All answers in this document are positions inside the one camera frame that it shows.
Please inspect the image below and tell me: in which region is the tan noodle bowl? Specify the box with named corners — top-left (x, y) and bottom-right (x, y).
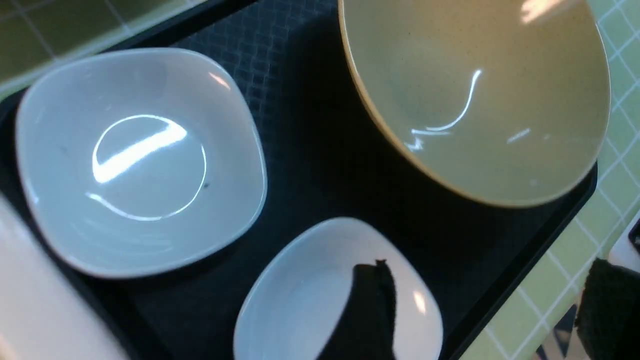
top-left (337, 0), bottom-right (611, 208)

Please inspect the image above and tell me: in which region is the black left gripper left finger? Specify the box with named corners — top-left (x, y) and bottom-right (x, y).
top-left (317, 259), bottom-right (397, 360)

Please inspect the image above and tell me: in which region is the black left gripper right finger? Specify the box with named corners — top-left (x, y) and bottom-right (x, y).
top-left (574, 259), bottom-right (640, 360)

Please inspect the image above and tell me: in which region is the white square dish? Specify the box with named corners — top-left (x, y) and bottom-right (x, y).
top-left (14, 47), bottom-right (268, 280)
top-left (233, 217), bottom-right (444, 360)

